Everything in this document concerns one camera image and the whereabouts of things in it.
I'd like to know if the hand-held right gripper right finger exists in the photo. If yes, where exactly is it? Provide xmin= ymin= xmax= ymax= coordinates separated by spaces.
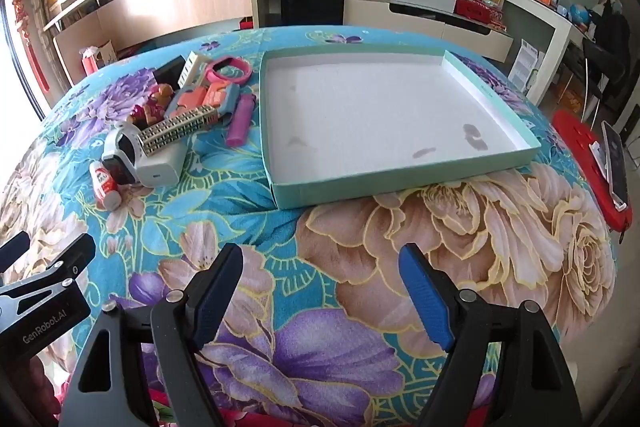
xmin=398 ymin=243 xmax=583 ymax=427

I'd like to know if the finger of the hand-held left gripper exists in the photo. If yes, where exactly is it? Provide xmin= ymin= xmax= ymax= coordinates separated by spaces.
xmin=0 ymin=232 xmax=31 ymax=273
xmin=0 ymin=234 xmax=97 ymax=308

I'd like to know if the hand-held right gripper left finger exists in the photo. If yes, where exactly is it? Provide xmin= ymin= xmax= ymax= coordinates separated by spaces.
xmin=60 ymin=243 xmax=245 ymax=427

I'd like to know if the small red white bottle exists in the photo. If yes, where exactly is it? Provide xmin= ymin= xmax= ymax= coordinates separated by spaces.
xmin=89 ymin=160 xmax=121 ymax=211

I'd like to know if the gold patterned bar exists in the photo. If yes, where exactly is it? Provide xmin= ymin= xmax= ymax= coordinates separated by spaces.
xmin=137 ymin=104 xmax=218 ymax=155

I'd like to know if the pink toy dog figure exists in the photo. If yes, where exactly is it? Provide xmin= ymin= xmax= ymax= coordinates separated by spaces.
xmin=131 ymin=84 xmax=176 ymax=128

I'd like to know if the teal shallow cardboard box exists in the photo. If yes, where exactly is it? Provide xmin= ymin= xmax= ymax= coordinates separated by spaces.
xmin=259 ymin=46 xmax=542 ymax=210

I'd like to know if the pink lighter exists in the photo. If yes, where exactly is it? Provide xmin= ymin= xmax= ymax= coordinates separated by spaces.
xmin=225 ymin=97 xmax=257 ymax=148

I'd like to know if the black charger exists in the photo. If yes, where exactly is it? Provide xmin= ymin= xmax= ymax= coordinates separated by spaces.
xmin=152 ymin=55 xmax=187 ymax=85

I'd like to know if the cream plastic holder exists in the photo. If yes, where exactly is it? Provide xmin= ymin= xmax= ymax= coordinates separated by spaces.
xmin=175 ymin=51 xmax=213 ymax=88

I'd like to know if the pink wristband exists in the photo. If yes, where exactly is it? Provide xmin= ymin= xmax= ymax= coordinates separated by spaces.
xmin=205 ymin=56 xmax=252 ymax=86

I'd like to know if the floral blanket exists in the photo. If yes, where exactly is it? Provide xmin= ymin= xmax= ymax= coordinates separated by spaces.
xmin=0 ymin=26 xmax=621 ymax=427

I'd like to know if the red gift bag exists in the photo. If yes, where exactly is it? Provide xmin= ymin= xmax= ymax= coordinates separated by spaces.
xmin=80 ymin=47 xmax=101 ymax=76

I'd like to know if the brown paper bag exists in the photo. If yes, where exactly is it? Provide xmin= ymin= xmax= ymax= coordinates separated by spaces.
xmin=97 ymin=39 xmax=119 ymax=68

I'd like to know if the red round stool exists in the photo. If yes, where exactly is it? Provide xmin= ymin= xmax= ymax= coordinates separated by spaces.
xmin=552 ymin=109 xmax=640 ymax=233

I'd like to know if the red hanging decoration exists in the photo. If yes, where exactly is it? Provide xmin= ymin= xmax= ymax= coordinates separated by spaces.
xmin=10 ymin=0 xmax=51 ymax=92

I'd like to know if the white phone stand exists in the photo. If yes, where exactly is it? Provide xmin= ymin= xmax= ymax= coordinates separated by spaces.
xmin=589 ymin=142 xmax=626 ymax=212

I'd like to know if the white printed carton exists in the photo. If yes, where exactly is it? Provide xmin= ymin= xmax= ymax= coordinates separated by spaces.
xmin=511 ymin=38 xmax=546 ymax=95

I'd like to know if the cream television cabinet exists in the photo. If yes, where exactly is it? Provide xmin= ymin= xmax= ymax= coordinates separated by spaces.
xmin=342 ymin=0 xmax=516 ymax=64

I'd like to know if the red flat box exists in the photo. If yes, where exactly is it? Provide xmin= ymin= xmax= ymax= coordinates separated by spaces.
xmin=455 ymin=0 xmax=502 ymax=22

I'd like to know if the white desk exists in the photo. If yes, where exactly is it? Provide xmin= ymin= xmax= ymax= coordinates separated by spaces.
xmin=497 ymin=0 xmax=588 ymax=108

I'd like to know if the black chair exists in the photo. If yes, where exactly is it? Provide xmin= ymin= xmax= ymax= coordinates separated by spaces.
xmin=582 ymin=2 xmax=635 ymax=128

